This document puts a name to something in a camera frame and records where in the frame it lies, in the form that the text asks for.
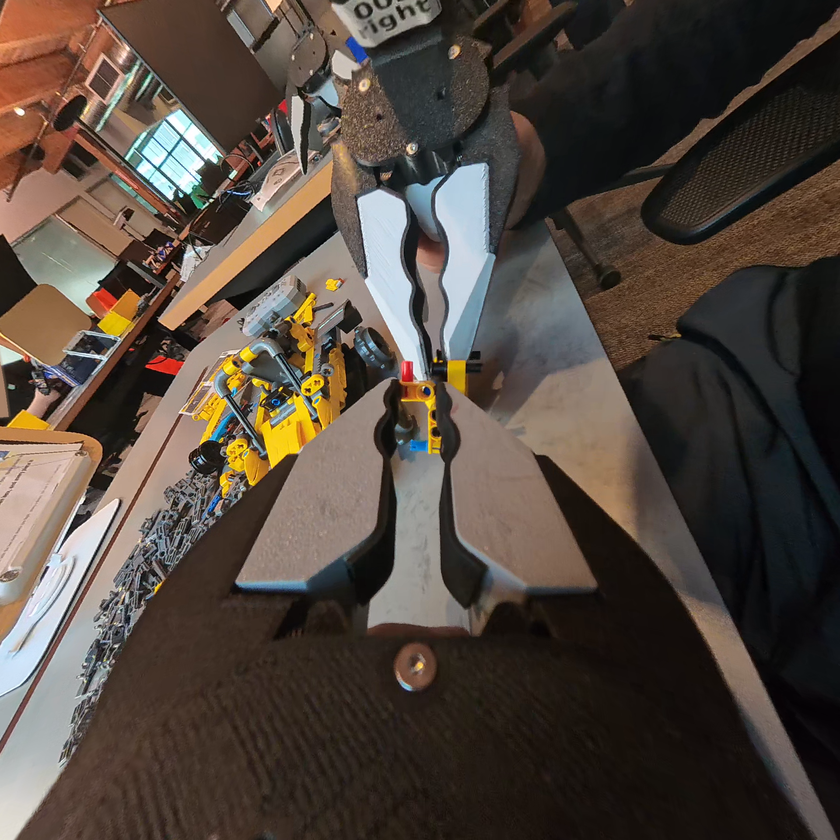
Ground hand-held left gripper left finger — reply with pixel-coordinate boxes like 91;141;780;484
234;382;403;608

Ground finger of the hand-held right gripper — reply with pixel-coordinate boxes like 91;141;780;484
356;185;435;375
430;163;497;365

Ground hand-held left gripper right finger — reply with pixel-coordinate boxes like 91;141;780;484
434;384;599;634

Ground yellow brick subassembly blue pins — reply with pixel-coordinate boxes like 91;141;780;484
394;351;483;457

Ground person's right forearm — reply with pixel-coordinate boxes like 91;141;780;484
512;0;840;224

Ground grey desk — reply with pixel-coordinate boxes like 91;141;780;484
0;217;840;840

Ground person's right hand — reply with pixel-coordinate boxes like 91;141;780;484
415;110;550;274

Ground yellow toy brick car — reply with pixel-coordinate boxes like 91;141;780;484
210;298;403;490

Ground yellow beam assembly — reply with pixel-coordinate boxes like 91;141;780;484
282;294;319;342

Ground grey brick battery box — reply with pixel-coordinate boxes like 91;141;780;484
238;276;311;332

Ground long grey table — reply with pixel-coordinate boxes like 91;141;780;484
157;157;336;332

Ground white paper sheet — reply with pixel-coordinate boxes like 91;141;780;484
252;151;312;211

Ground pile of dark small bricks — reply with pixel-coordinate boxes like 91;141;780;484
59;469;244;769

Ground yellow sticker sheet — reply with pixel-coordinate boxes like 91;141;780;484
178;367;227;421

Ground window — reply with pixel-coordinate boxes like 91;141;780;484
125;108;224;198

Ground person's dark clothed body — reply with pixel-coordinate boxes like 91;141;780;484
617;256;840;808

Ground wooden board with printed sheet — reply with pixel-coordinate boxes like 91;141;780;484
0;427;105;608

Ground black mesh office chair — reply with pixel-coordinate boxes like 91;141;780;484
548;62;840;290

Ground plywood panel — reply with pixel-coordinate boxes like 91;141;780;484
0;283;93;365

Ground black flat panel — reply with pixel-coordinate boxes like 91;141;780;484
0;235;39;319

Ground silver air duct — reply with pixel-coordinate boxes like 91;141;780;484
75;39;165;132

